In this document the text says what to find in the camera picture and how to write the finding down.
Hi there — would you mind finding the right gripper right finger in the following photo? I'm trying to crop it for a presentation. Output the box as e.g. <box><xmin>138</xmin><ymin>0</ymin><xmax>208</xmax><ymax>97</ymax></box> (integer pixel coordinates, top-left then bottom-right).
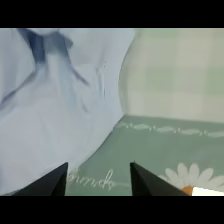
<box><xmin>129</xmin><ymin>162</ymin><xmax>190</xmax><ymax>197</ymax></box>

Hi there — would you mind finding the light blue shirt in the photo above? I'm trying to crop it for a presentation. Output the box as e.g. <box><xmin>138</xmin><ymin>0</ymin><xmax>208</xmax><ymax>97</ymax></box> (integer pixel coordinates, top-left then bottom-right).
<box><xmin>0</xmin><ymin>28</ymin><xmax>137</xmax><ymax>196</ymax></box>

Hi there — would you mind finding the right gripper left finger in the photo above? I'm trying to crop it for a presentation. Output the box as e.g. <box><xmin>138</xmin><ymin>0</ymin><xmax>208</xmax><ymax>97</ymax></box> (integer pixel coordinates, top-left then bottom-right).
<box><xmin>12</xmin><ymin>162</ymin><xmax>69</xmax><ymax>197</ymax></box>

